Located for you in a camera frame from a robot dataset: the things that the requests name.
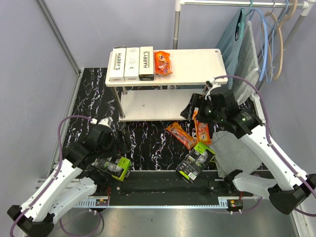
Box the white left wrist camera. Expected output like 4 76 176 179
90 118 113 128

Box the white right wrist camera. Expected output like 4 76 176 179
204 78 221 100

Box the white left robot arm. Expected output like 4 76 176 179
7 118 130 237

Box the white two-tier shelf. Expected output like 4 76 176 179
105 49 226 121

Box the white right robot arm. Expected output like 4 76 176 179
180 88 316 215

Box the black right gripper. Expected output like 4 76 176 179
180 93 225 124

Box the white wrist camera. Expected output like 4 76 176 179
90 118 113 128
204 78 221 100

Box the grey hanging towel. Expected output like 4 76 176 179
228 21 260 105

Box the black green Gillette box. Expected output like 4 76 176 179
176 142 215 185
92 156 131 181

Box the teal hanging garment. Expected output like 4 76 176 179
216 8 246 89

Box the metal clothes rack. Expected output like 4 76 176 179
173 0 315 84

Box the white harry's box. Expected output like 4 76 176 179
124 47 140 82
139 46 154 81
109 46 126 82

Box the blue clothes hanger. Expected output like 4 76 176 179
248 6 294 83

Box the wooden clothes hanger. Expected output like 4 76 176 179
264 0 298 82

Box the orange Bic razor pack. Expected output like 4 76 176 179
154 51 173 76

